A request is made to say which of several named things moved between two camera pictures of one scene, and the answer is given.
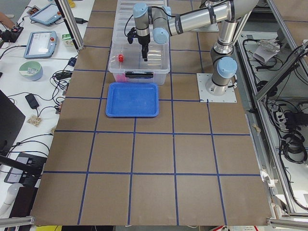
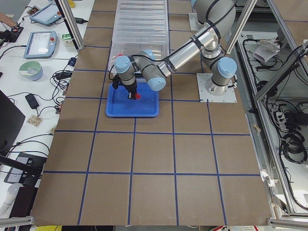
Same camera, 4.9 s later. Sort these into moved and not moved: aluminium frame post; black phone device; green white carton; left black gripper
Moved: left black gripper
Not moved: aluminium frame post; green white carton; black phone device
